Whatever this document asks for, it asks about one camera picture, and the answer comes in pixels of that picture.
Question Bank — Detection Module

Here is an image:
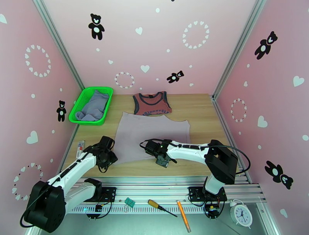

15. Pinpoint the light lilac shirt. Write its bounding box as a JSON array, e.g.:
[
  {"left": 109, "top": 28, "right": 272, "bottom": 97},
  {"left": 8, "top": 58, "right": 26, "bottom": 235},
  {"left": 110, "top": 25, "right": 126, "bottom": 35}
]
[{"left": 114, "top": 111, "right": 191, "bottom": 166}]

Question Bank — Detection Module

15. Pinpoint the red tank top grey trim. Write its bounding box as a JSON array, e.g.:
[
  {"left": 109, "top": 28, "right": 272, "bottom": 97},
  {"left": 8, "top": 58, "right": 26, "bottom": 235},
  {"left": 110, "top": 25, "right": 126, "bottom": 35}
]
[{"left": 132, "top": 91, "right": 173, "bottom": 117}]

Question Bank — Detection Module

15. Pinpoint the blue-grey garment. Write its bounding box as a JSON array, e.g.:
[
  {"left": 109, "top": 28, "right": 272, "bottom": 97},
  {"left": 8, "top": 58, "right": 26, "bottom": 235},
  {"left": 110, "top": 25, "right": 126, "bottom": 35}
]
[{"left": 75, "top": 90, "right": 110, "bottom": 122}]

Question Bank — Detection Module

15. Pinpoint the small white red packet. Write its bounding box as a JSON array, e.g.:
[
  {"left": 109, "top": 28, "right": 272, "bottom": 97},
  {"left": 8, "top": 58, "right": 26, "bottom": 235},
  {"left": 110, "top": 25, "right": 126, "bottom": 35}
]
[{"left": 76, "top": 140, "right": 86, "bottom": 159}]

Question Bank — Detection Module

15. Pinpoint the teal binder clip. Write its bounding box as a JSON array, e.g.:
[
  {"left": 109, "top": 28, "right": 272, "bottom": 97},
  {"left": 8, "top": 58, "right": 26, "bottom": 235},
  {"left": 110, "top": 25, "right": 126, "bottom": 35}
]
[{"left": 124, "top": 198, "right": 136, "bottom": 213}]

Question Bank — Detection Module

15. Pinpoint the green plastic mesh basket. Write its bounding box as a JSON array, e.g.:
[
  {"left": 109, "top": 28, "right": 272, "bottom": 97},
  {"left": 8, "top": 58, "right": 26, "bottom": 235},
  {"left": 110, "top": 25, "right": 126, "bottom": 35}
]
[{"left": 68, "top": 87, "right": 114, "bottom": 126}]

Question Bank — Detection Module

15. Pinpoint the orange pen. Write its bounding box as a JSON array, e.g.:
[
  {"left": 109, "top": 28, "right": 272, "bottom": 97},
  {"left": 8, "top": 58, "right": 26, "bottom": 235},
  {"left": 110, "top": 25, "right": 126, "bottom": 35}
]
[{"left": 177, "top": 200, "right": 192, "bottom": 233}]

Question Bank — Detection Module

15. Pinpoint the yellow black power connector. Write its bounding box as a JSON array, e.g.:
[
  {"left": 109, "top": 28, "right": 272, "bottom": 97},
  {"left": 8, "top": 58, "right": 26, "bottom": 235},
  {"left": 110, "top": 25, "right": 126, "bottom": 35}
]
[{"left": 205, "top": 204, "right": 221, "bottom": 218}]

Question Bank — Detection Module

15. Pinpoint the white alarm clock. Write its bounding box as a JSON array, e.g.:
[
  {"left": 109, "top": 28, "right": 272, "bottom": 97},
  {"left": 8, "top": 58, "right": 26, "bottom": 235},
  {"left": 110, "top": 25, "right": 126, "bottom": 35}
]
[{"left": 229, "top": 199, "right": 253, "bottom": 230}]

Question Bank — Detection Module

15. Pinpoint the right black wrist camera box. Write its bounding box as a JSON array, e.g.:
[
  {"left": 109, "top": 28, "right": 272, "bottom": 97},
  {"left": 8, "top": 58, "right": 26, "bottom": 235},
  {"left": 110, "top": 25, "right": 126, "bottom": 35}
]
[{"left": 144, "top": 141, "right": 156, "bottom": 155}]

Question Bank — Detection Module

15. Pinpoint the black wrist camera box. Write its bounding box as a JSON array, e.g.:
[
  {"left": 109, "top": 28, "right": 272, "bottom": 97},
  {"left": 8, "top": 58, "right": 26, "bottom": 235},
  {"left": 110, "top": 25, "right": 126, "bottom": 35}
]
[
  {"left": 99, "top": 136, "right": 115, "bottom": 148},
  {"left": 144, "top": 141, "right": 156, "bottom": 155}
]

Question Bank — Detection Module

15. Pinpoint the left black wrist camera box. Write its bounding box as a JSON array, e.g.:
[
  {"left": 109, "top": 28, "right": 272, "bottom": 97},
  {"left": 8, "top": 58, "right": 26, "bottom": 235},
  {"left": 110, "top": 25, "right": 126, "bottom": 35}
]
[{"left": 99, "top": 136, "right": 115, "bottom": 148}]

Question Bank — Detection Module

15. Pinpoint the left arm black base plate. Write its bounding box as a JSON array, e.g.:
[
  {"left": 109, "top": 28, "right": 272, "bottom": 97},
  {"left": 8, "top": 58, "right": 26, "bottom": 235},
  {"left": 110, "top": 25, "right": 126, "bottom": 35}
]
[{"left": 78, "top": 187, "right": 117, "bottom": 202}]

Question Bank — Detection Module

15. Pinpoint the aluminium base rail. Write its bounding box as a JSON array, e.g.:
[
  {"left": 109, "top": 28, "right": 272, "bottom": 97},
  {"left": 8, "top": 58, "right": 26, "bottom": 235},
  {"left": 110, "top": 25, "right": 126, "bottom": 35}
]
[{"left": 38, "top": 176, "right": 267, "bottom": 214}]

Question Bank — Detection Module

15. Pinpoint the left base power cable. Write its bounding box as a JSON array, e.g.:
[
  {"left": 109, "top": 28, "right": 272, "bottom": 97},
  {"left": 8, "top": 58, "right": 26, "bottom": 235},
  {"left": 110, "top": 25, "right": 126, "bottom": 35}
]
[{"left": 86, "top": 193, "right": 112, "bottom": 221}]

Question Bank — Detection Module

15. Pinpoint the base power cable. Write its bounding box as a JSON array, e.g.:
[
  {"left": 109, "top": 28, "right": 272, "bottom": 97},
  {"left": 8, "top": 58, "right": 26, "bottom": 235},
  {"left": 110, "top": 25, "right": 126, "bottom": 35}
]
[
  {"left": 86, "top": 193, "right": 112, "bottom": 221},
  {"left": 204, "top": 191, "right": 229, "bottom": 220}
]

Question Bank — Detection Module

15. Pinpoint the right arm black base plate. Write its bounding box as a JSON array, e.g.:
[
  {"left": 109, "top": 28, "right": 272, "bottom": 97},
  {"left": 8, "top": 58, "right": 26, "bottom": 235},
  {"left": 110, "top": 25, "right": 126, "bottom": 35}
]
[{"left": 188, "top": 186, "right": 228, "bottom": 202}]

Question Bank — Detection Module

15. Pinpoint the yellow handled screwdriver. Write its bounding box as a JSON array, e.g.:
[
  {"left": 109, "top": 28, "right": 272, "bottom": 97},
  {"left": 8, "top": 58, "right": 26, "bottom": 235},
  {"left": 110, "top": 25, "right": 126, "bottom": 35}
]
[{"left": 148, "top": 199, "right": 178, "bottom": 218}]

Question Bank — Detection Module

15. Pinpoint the right base power cable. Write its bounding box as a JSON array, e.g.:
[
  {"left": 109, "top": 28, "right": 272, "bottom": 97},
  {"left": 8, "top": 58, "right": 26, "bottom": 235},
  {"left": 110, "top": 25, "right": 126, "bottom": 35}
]
[{"left": 204, "top": 191, "right": 229, "bottom": 220}]

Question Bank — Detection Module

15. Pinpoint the aluminium frame post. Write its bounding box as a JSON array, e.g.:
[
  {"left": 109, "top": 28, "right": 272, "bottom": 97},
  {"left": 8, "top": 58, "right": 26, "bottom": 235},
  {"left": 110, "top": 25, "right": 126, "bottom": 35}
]
[
  {"left": 212, "top": 0, "right": 266, "bottom": 100},
  {"left": 32, "top": 0, "right": 87, "bottom": 91}
]

